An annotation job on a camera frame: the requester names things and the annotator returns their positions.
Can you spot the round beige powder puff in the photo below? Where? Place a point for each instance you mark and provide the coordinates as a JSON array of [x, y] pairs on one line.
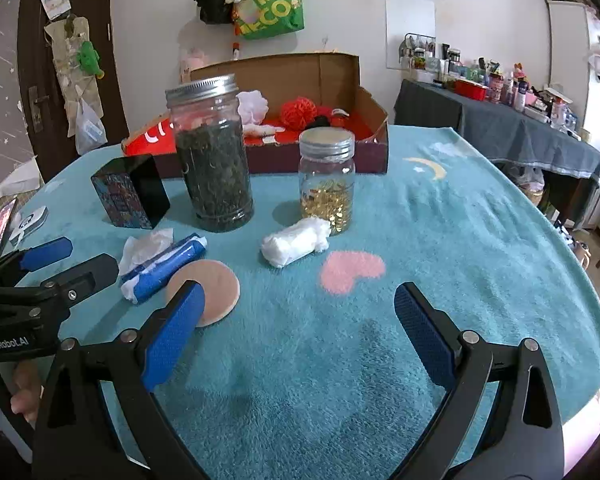
[[220, 284]]

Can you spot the white mesh bath pouf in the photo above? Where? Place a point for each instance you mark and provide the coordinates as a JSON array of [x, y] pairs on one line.
[[252, 107]]

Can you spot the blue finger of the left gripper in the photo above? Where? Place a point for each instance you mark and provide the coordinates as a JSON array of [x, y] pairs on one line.
[[17, 264], [71, 286]]

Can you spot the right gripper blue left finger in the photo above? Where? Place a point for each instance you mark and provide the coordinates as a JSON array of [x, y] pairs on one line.
[[75, 437]]

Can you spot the white rolled sock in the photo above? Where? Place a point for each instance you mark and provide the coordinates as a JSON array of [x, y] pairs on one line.
[[307, 236]]

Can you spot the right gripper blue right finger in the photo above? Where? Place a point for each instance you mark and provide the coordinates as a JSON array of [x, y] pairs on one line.
[[522, 438]]

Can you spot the blue white tissue pack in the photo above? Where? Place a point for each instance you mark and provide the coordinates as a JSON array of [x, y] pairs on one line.
[[146, 278]]

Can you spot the person's left hand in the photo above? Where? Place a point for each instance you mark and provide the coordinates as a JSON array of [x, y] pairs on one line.
[[27, 397]]

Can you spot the white refrigerator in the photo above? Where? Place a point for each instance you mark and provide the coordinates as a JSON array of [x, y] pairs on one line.
[[575, 71]]

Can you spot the red knitted item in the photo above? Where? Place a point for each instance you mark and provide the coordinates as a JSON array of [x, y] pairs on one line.
[[339, 118]]

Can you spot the white fluffy star scrunchie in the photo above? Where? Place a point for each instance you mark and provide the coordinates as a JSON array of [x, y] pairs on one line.
[[260, 131]]

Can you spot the brown wooden door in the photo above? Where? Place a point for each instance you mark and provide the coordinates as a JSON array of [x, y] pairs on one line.
[[43, 105]]

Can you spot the crumpled white tissue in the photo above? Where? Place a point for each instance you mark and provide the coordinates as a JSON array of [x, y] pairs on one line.
[[137, 251]]

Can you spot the red bowl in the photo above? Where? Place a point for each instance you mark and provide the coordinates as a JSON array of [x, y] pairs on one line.
[[470, 89]]

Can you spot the large jar of tea leaves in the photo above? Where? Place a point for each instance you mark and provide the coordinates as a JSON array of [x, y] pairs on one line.
[[208, 139]]

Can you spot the grey tablecloth side table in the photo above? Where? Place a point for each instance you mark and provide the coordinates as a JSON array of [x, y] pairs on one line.
[[497, 131]]

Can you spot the pink plush rabbit on wall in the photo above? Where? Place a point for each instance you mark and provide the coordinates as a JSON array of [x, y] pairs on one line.
[[190, 60]]

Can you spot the green plush dinosaur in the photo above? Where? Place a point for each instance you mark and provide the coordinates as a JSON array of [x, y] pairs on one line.
[[88, 59]]

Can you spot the colourful small box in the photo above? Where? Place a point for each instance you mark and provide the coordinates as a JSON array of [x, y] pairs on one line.
[[131, 192]]

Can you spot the green tote bag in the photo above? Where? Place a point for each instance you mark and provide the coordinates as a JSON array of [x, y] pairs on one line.
[[263, 19]]

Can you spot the white plastic bag on door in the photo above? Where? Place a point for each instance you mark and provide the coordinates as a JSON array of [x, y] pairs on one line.
[[90, 132]]

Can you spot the red cardboard box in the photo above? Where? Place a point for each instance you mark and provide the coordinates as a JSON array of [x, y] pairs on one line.
[[306, 90]]

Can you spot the black fluffy scrunchie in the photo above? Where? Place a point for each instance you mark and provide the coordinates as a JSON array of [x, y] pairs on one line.
[[320, 121]]

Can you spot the beige hanging door organizer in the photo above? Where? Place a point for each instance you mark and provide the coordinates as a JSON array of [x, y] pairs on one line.
[[65, 38]]

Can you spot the wall mirror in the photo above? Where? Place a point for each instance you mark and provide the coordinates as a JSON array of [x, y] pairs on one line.
[[407, 19]]

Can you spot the white charger device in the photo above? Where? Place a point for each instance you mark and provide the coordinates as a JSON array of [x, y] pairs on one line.
[[28, 225]]

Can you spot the small jar of gold beads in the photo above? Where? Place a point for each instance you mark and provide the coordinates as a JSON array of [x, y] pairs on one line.
[[326, 176]]

